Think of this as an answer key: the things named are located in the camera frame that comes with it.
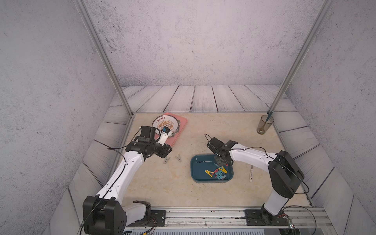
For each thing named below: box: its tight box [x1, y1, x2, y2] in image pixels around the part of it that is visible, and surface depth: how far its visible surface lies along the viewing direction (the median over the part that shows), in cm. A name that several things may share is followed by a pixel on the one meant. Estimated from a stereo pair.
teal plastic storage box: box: [190, 154, 235, 184], surface depth 89 cm
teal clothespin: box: [214, 170, 224, 180], surface depth 88 cm
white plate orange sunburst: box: [151, 114, 179, 135], surface depth 114 cm
